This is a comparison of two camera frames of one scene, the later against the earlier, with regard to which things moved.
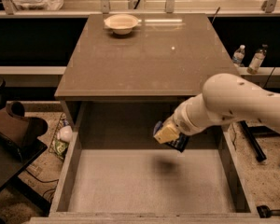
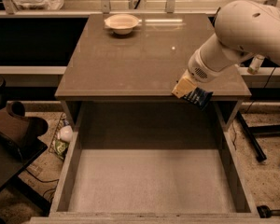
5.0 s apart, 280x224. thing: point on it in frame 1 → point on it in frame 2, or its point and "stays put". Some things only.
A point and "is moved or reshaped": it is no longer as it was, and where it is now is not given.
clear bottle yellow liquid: [257, 59] stays put
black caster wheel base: [264, 212] stays put
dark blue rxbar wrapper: [179, 143] is moved or reshaped
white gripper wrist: [182, 121] → [198, 68]
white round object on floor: [65, 133] stays put
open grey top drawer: [111, 170] stays put
